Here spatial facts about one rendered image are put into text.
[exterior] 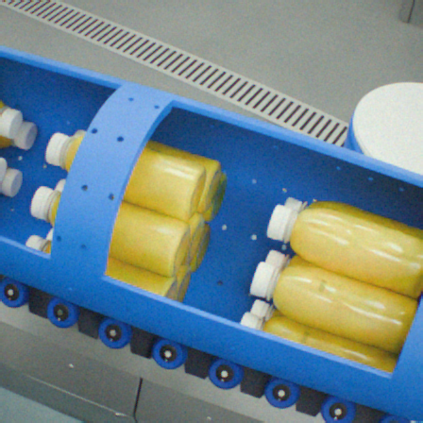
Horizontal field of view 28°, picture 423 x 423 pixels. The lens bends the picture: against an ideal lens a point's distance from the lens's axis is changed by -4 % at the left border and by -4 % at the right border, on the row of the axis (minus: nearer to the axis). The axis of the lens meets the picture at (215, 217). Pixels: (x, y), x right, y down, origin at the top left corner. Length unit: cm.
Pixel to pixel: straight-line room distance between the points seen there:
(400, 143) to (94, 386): 58
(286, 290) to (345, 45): 249
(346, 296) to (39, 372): 46
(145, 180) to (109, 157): 7
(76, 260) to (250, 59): 231
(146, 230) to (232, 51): 228
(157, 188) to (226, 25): 242
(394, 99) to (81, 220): 64
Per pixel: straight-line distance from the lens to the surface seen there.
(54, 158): 107
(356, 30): 354
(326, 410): 109
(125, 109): 101
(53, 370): 122
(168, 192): 101
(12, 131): 118
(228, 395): 113
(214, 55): 323
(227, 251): 121
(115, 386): 119
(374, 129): 136
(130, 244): 102
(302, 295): 99
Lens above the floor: 187
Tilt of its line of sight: 46 degrees down
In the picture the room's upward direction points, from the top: 8 degrees clockwise
